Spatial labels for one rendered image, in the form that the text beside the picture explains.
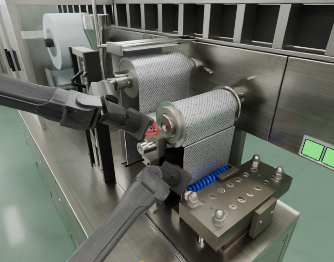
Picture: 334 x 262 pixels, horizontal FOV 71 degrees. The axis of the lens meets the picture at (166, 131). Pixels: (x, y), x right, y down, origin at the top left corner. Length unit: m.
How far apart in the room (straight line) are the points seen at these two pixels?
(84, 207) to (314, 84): 0.87
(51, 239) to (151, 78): 1.62
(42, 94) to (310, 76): 0.70
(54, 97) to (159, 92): 0.44
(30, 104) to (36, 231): 1.76
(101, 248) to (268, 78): 0.69
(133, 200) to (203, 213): 0.30
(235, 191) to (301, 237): 1.44
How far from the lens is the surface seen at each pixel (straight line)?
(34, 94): 0.57
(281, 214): 1.00
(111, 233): 0.47
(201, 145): 0.76
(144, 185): 0.55
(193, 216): 0.74
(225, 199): 0.80
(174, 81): 0.92
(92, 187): 1.06
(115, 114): 0.58
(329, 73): 0.78
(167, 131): 0.70
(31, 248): 2.16
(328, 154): 0.83
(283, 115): 0.86
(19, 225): 2.37
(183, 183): 0.70
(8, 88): 0.57
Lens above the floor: 1.58
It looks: 29 degrees down
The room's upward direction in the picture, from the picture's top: straight up
